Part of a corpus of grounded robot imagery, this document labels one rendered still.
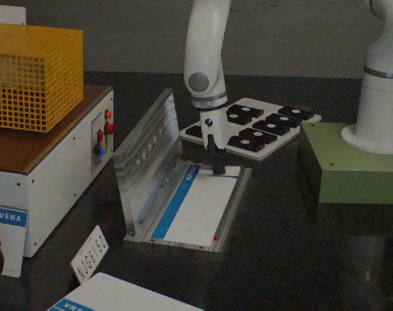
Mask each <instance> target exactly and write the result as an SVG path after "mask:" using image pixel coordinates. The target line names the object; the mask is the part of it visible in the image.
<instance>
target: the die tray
mask: <svg viewBox="0 0 393 311"><path fill-rule="evenodd" d="M234 104H238V105H241V106H246V107H250V108H255V109H261V110H264V112H263V114H262V115H261V116H260V117H258V118H257V119H256V118H252V122H249V123H248V124H246V125H244V126H241V125H238V124H234V123H231V122H228V125H229V129H230V137H231V136H233V135H236V136H238V135H239V132H240V131H241V130H243V129H245V128H247V127H249V128H252V124H253V123H255V122H257V121H259V120H263V121H265V117H267V116H268V115H271V114H273V113H277V114H279V113H278V110H279V109H281V108H283V107H281V106H277V105H273V104H268V103H265V102H260V101H256V100H252V99H249V98H243V99H241V100H240V101H238V102H236V103H234ZM234 104H232V105H234ZM232 105H230V106H228V107H226V108H225V110H226V111H228V108H229V107H231V106H232ZM319 121H321V116H319V115H314V117H312V118H311V119H309V120H308V121H304V120H303V122H319ZM194 125H196V126H200V121H198V122H197V123H195V124H193V125H191V126H189V127H187V128H185V129H183V130H182V131H180V138H181V139H183V140H186V141H190V142H193V143H197V144H201V145H204V143H203V140H202V138H199V137H195V136H192V135H188V134H185V130H186V129H188V128H190V127H192V126H194ZM200 127H201V126H200ZM290 128H291V127H290ZM252 129H255V128H252ZM255 130H257V129H255ZM259 131H261V130H259ZM262 132H264V131H262ZM265 133H268V132H265ZM270 134H272V135H276V134H273V133H270ZM299 134H300V126H299V127H297V128H291V129H290V132H288V133H286V134H285V135H282V136H280V135H277V136H278V140H276V141H274V142H273V143H270V144H265V147H264V148H263V149H261V150H260V151H258V152H256V153H255V152H251V151H248V150H244V149H241V148H237V147H234V146H230V145H226V151H227V152H230V153H233V154H237V155H240V156H244V157H248V158H250V159H255V160H262V159H263V158H264V157H266V156H268V155H269V154H271V153H273V152H274V151H276V150H277V149H279V148H280V147H282V146H283V145H285V144H286V143H288V142H289V141H291V140H292V139H294V138H295V137H297V136H298V135H299Z"/></svg>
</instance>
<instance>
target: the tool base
mask: <svg viewBox="0 0 393 311"><path fill-rule="evenodd" d="M180 158H181V156H180V155H179V156H178V162H177V163H176V165H175V167H174V174H173V175H172V177H171V178H170V180H169V182H168V183H166V182H167V181H166V182H165V184H164V186H160V193H159V194H158V196H157V197H156V199H155V201H154V203H155V206H154V207H153V209H152V210H151V212H150V214H149V216H148V218H146V216H145V217H144V219H143V221H139V222H138V224H137V225H138V229H137V231H136V232H129V233H128V232H127V234H126V235H125V237H124V238H123V248H128V249H138V250H143V251H151V252H156V253H164V254H169V255H173V256H178V257H186V258H191V259H199V260H208V261H213V262H220V261H221V258H222V256H223V253H224V250H225V247H226V245H227V242H228V239H229V237H230V233H231V231H232V228H233V225H234V223H235V220H236V218H237V214H238V212H239V209H240V207H241V204H242V201H243V198H244V196H245V193H246V190H247V188H248V184H249V182H250V179H251V177H252V168H247V167H246V168H245V170H244V174H243V176H242V178H241V181H240V184H239V186H238V188H237V191H236V193H235V196H234V199H233V201H232V204H231V206H230V209H229V211H228V214H227V216H226V219H225V221H224V224H223V227H222V229H221V231H220V234H219V237H218V239H217V240H213V242H212V243H211V245H210V246H202V247H204V248H199V247H200V245H195V244H186V243H182V242H173V241H168V240H160V239H155V238H150V236H151V234H152V232H153V230H154V228H155V226H156V225H157V223H158V221H159V219H160V218H161V216H162V214H163V212H164V210H165V208H166V207H167V205H168V203H169V201H170V200H171V198H172V196H173V194H174V192H175V190H176V189H177V187H178V185H179V183H180V182H181V180H182V178H183V176H184V174H185V172H186V170H187V168H188V166H189V165H190V164H193V165H202V163H197V162H196V163H193V162H191V161H190V160H186V161H182V160H180ZM150 239H153V240H154V241H150Z"/></svg>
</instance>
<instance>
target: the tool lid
mask: <svg viewBox="0 0 393 311"><path fill-rule="evenodd" d="M182 153H183V151H182V143H181V138H180V131H179V127H178V119H177V115H176V108H175V103H174V96H173V89H172V88H165V90H164V91H163V93H162V94H161V95H160V97H159V98H158V99H157V101H155V103H154V104H153V105H152V107H151V108H150V109H149V110H148V111H147V113H146V114H145V116H144V117H143V118H142V119H141V120H140V122H139V123H138V124H137V126H135V127H134V129H133V130H132V131H131V132H130V133H129V134H128V136H127V137H126V139H125V140H124V141H123V142H122V143H121V145H120V146H119V147H118V149H117V150H116V151H115V152H114V153H113V155H112V157H113V163H114V167H115V173H116V178H117V184H118V187H119V193H120V197H121V203H122V207H123V213H124V217H125V223H126V229H127V232H128V233H129V232H136V231H137V229H138V225H137V224H138V222H139V221H143V219H144V217H145V216H146V218H148V216H149V214H150V212H151V210H152V209H153V207H154V206H155V203H154V201H155V199H156V197H157V196H158V194H159V193H160V186H164V184H165V182H166V181H167V182H166V183H168V182H169V180H170V178H171V177H172V175H173V174H174V167H175V165H176V163H177V162H178V156H181V155H182Z"/></svg>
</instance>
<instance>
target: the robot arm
mask: <svg viewBox="0 0 393 311"><path fill-rule="evenodd" d="M360 2H361V3H362V4H363V5H364V7H365V8H366V9H367V10H368V11H369V12H370V13H371V14H372V15H374V16H375V17H376V18H378V19H380V20H381V21H383V26H382V29H381V32H380V34H379V36H378V37H377V39H376V40H375V41H374V42H373V43H371V44H370V45H369V46H368V48H367V50H366V53H365V56H364V65H363V74H362V80H361V84H362V85H361V95H360V101H359V110H358V116H357V124H352V125H349V126H347V127H345V128H343V129H342V131H341V135H340V136H341V139H342V140H343V141H344V142H345V143H346V144H348V145H350V146H352V147H354V148H357V149H360V150H363V151H366V152H371V153H377V154H393V0H360ZM230 4H231V0H192V6H191V12H190V16H189V22H188V26H187V34H186V39H185V42H184V43H183V50H184V84H185V86H186V88H187V89H188V90H189V91H190V92H191V102H192V104H193V106H194V107H195V110H196V111H199V114H200V126H201V132H202V140H203V143H204V146H205V149H206V150H209V155H210V157H211V165H212V169H213V175H214V176H216V175H225V174H226V168H225V166H229V164H228V156H227V152H226V145H227V143H228V141H229V139H230V129H229V125H228V119H227V115H226V110H225V106H226V102H227V100H228V99H227V94H226V86H225V81H224V73H223V68H222V60H221V55H220V54H221V49H222V43H223V39H224V33H225V29H226V24H227V20H228V14H229V11H230Z"/></svg>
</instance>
